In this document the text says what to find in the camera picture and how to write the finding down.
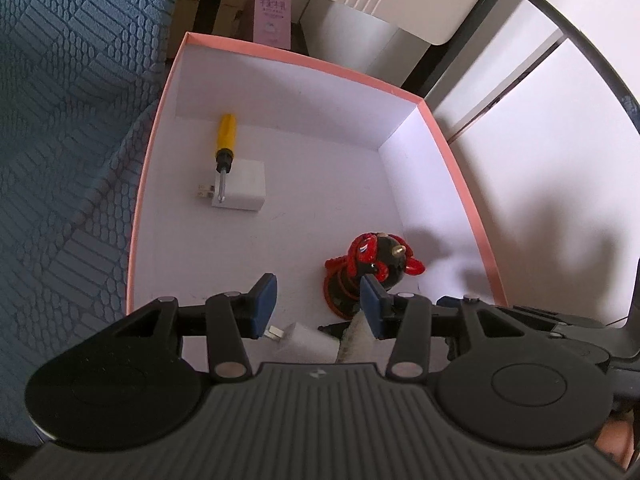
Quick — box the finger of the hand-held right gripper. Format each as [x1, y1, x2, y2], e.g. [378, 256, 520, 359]
[436, 296, 568, 361]

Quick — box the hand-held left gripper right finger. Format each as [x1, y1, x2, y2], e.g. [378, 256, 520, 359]
[360, 274, 507, 380]

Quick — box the white fuzzy brush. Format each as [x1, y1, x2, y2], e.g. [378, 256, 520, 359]
[334, 310, 378, 365]

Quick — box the red black figurine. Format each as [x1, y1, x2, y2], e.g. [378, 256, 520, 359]
[321, 231, 427, 320]

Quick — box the yellow handled screwdriver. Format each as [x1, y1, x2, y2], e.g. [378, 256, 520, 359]
[214, 113, 240, 205]

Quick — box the pink carton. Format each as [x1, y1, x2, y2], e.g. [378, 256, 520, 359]
[252, 0, 293, 51]

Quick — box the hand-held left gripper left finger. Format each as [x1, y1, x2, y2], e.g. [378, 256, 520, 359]
[112, 272, 279, 381]

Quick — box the pink cardboard box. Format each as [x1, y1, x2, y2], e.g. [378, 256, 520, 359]
[125, 31, 510, 363]

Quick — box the blue textured bedspread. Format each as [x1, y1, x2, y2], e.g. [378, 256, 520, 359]
[0, 0, 188, 448]

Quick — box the black curved metal tube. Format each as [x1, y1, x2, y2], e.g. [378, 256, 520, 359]
[515, 0, 640, 138]

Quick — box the person's right hand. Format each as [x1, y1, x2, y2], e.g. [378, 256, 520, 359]
[596, 409, 638, 472]

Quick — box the white charger plug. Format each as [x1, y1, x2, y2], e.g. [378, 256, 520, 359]
[196, 158, 267, 212]
[267, 321, 342, 365]

